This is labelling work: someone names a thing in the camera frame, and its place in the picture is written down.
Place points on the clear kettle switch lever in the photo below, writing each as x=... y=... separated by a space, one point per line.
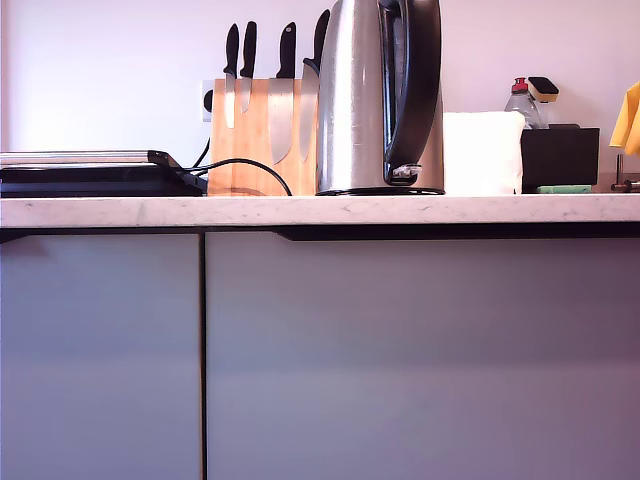
x=402 y=171

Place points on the wooden magnetic knife block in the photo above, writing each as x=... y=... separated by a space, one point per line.
x=250 y=150

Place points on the clear dish soap bottle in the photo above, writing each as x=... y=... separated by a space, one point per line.
x=520 y=107

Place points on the black steel contact grill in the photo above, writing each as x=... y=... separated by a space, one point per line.
x=75 y=177

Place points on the yellow black sponge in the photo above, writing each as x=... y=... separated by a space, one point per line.
x=545 y=90

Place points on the green flat sponge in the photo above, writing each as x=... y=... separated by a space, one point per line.
x=565 y=189

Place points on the black kettle power base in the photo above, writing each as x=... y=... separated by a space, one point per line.
x=360 y=192

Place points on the steel holder stand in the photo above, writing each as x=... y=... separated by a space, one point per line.
x=620 y=172

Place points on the black sink caddy box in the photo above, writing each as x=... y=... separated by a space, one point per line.
x=560 y=160

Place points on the stainless steel electric kettle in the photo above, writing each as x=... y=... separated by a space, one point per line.
x=350 y=100

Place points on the black power plug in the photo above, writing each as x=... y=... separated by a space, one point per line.
x=210 y=100

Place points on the white soft package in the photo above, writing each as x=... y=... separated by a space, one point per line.
x=480 y=150

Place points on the yellow rubber glove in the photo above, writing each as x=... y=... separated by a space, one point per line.
x=627 y=125

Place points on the white wall socket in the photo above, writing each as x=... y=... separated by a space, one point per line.
x=204 y=100

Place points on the narrow grey cabinet door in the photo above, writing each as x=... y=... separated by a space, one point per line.
x=100 y=350

